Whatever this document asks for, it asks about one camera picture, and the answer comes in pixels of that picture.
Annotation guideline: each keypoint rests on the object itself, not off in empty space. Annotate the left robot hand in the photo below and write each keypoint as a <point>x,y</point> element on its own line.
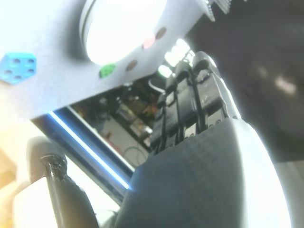
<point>190,178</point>

